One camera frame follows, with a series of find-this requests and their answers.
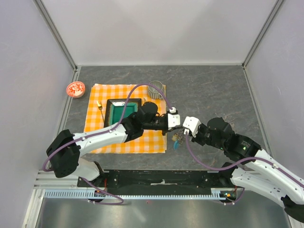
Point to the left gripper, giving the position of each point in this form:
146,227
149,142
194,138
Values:
167,130

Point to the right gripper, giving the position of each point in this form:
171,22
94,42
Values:
192,138

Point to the keyring with keys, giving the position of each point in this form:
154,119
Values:
179,136

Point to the blue carabiner tag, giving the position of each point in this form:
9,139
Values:
176,145

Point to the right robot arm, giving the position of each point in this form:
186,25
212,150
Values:
253,168

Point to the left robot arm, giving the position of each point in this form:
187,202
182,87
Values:
66,151

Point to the orange checkered cloth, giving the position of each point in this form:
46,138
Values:
150,142

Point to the striped grey mug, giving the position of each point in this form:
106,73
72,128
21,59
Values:
153,92

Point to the teal square plate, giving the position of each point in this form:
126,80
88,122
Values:
115,107

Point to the gold fork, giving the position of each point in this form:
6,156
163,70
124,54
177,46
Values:
100,107

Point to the red patterned small bowl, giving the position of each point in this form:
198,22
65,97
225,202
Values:
76,89

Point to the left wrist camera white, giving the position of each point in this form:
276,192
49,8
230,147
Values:
173,119

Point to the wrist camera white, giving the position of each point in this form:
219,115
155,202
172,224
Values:
173,119
191,126

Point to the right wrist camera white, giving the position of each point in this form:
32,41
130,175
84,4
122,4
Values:
191,126

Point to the grey cable duct rail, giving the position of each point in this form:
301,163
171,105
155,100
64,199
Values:
94,195

